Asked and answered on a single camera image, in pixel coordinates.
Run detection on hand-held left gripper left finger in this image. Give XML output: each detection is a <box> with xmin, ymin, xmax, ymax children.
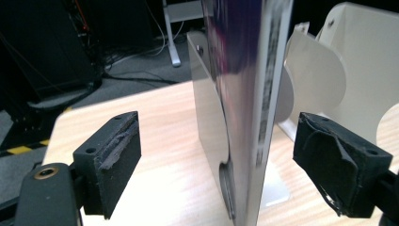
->
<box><xmin>72</xmin><ymin>110</ymin><xmax>142</xmax><ymax>220</ymax></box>

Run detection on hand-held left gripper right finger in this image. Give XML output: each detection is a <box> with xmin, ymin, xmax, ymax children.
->
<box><xmin>292</xmin><ymin>111</ymin><xmax>394</xmax><ymax>218</ymax></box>

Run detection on white expandable book rack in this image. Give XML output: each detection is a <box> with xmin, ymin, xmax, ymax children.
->
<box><xmin>186</xmin><ymin>1</ymin><xmax>399</xmax><ymax>220</ymax></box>

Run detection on black illustrated magazine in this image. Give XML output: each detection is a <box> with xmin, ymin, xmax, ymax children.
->
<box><xmin>200</xmin><ymin>0</ymin><xmax>295</xmax><ymax>226</ymax></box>

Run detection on black base with yellow stripes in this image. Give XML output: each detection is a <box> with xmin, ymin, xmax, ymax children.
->
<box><xmin>0</xmin><ymin>105</ymin><xmax>73</xmax><ymax>158</ymax></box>

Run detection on black equipment cabinet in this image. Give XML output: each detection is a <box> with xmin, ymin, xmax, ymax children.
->
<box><xmin>0</xmin><ymin>0</ymin><xmax>104</xmax><ymax>105</ymax></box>

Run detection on white floor cables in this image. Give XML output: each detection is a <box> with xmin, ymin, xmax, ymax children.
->
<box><xmin>104</xmin><ymin>0</ymin><xmax>186</xmax><ymax>69</ymax></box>

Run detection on white metal stand frame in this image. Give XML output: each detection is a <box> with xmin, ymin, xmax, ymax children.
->
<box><xmin>162</xmin><ymin>0</ymin><xmax>206</xmax><ymax>68</ymax></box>

